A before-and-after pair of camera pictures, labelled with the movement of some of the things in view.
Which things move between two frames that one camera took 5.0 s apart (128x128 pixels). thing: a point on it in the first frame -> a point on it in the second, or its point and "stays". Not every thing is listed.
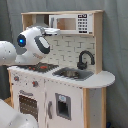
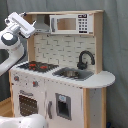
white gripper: x=49 y=30 -> x=25 y=27
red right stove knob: x=35 y=83 stays
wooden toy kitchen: x=68 y=88 stays
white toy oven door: x=30 y=101 stays
